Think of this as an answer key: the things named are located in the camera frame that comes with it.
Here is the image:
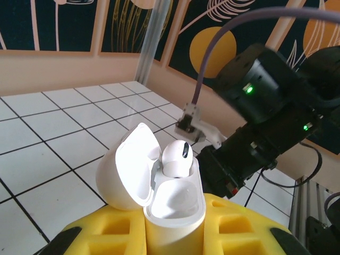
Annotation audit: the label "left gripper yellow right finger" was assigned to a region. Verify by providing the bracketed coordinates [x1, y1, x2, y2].
[203, 192, 312, 255]

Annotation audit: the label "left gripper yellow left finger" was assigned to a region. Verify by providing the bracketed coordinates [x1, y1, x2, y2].
[34, 204, 148, 255]

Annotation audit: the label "white earbud charging case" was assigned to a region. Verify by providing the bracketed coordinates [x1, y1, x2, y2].
[96, 122, 207, 255]

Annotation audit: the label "white wireless earbud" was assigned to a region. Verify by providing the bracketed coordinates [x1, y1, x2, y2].
[161, 140, 194, 178]

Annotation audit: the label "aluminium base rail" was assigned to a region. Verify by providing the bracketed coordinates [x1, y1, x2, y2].
[288, 175, 333, 240]

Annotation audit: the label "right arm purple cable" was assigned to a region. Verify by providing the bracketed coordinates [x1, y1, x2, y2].
[190, 7, 340, 107]

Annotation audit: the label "thin black cable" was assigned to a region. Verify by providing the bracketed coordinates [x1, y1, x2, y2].
[244, 143, 324, 208]

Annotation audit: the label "aluminium corner post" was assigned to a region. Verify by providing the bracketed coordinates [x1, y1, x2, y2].
[134, 0, 173, 86]

